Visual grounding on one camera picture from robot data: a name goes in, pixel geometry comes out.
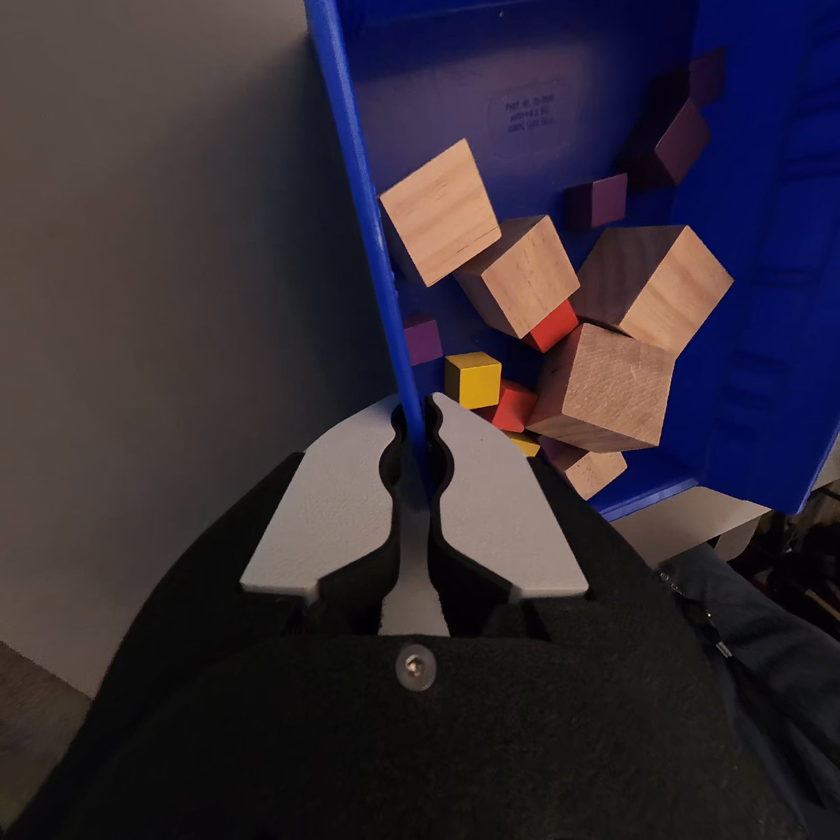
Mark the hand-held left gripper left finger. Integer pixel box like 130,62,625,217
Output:
239,392,406,627

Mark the pile of wooden cubes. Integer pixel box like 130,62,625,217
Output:
379,49,735,503

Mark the blue plastic box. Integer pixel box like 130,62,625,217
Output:
303,0,840,522

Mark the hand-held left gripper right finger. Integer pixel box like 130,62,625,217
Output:
425,392,589,627

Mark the person's dark jacket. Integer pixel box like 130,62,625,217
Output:
656,541,840,840

